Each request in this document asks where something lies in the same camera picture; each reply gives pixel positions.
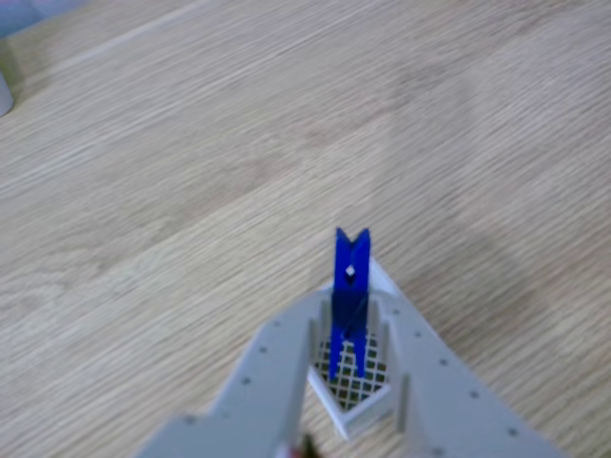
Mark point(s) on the blue clothes peg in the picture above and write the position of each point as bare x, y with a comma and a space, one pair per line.
352, 296

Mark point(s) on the grey round object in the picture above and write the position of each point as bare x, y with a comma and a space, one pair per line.
5, 95

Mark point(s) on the white tape strip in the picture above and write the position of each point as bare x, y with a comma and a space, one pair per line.
138, 31

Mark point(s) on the white lattice crate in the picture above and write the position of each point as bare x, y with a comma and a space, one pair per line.
363, 416

